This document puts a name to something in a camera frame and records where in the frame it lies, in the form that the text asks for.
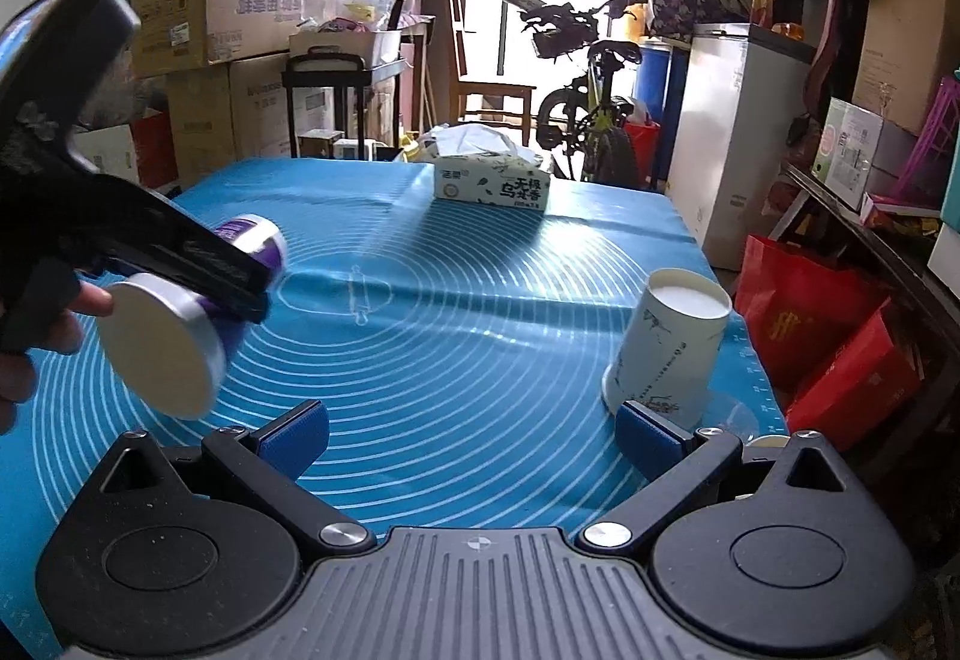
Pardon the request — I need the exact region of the purple paper cup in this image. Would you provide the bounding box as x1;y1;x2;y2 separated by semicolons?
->
96;213;290;421

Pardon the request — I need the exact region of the white paper cup with print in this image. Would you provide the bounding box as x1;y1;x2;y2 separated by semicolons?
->
602;268;732;429

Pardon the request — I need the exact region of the person's left hand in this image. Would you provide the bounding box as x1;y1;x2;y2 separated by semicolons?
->
0;281;114;434

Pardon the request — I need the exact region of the lower brown cardboard box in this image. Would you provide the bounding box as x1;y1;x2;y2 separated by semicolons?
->
164;54;291;189

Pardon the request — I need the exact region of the red shopping bag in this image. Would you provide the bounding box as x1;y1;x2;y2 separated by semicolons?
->
736;236;889;395

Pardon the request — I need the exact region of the blue silicone baking mat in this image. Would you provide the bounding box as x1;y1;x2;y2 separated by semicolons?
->
0;156;790;660

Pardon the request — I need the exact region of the red gift box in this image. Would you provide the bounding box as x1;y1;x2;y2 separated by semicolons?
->
786;299;924;451

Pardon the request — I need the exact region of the green black bicycle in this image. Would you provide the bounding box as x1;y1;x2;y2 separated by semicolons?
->
505;0;644;190

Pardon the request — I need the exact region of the white tissue box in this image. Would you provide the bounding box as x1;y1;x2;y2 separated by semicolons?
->
413;122;551;211

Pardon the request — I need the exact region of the blue plastic barrel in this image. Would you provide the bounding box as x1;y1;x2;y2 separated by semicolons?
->
633;41;672;124

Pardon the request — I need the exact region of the white chest freezer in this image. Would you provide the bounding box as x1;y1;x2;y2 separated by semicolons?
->
665;23;815;272

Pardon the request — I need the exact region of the wooden chair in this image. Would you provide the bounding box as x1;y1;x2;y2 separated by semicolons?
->
448;0;535;146

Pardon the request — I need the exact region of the pink plastic crate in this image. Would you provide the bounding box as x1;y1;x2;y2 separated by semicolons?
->
893;73;958;205

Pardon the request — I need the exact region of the orange juice bottle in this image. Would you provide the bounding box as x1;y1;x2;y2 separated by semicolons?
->
750;0;775;29

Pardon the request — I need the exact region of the tall cardboard box on shelf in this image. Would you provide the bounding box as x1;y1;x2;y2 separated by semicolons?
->
853;0;958;135

